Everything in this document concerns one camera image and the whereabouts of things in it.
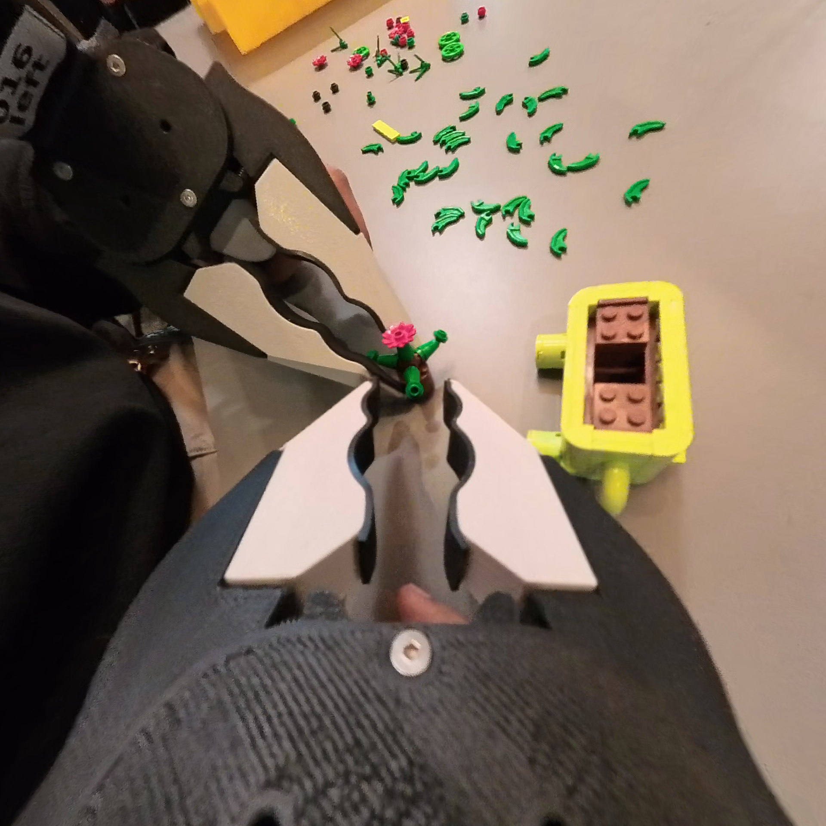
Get yellow plastic bin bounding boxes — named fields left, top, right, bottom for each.
left=190, top=0, right=336, bottom=55

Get scattered green toy leaves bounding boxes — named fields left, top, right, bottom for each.
left=358, top=48, right=667, bottom=258

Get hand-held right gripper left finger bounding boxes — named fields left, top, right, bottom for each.
left=222, top=379, right=382, bottom=591

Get lime green toy brick pot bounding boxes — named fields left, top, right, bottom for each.
left=526, top=280, right=694, bottom=517

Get pink toy brick flower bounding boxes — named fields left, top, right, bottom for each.
left=366, top=323, right=449, bottom=400

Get pile of small mixed toy pieces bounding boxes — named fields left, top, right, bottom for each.
left=310, top=6, right=488, bottom=107

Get person's right hand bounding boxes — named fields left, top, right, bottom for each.
left=395, top=584, right=468, bottom=625

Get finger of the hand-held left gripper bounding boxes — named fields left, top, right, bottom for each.
left=182, top=199, right=410, bottom=396
left=253, top=158, right=406, bottom=336

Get person's left hand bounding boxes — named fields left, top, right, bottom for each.
left=268, top=164, right=370, bottom=304

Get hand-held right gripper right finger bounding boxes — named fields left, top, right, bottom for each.
left=443, top=379, right=599, bottom=593

